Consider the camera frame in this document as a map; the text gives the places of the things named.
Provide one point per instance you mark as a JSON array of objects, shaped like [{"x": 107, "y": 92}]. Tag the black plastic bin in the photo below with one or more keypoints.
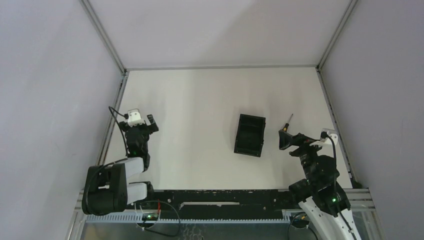
[{"x": 249, "y": 138}]

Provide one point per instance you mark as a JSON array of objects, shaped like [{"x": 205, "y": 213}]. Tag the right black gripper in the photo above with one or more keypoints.
[{"x": 286, "y": 139}]

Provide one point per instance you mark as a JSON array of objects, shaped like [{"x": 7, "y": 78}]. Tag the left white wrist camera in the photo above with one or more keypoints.
[{"x": 134, "y": 118}]

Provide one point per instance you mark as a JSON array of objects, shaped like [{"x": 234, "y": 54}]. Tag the black mounting rail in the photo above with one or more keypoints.
[{"x": 221, "y": 205}]

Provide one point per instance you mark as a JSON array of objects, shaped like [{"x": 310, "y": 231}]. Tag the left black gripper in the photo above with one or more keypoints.
[{"x": 138, "y": 128}]

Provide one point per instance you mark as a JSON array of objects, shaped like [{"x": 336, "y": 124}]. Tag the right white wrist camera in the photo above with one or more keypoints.
[{"x": 328, "y": 137}]

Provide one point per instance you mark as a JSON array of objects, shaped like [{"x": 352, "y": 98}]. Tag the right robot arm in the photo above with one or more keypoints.
[{"x": 319, "y": 194}]

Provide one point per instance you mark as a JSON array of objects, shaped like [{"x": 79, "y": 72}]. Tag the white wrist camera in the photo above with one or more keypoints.
[
  {"x": 328, "y": 137},
  {"x": 134, "y": 118}
]

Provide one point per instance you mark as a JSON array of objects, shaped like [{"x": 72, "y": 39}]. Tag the black yellow screwdriver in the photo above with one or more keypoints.
[{"x": 287, "y": 124}]

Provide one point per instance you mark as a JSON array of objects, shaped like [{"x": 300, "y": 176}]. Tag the small green circuit board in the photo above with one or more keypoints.
[{"x": 150, "y": 217}]

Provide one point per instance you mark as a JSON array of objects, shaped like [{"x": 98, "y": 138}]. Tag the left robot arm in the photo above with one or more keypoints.
[{"x": 107, "y": 188}]

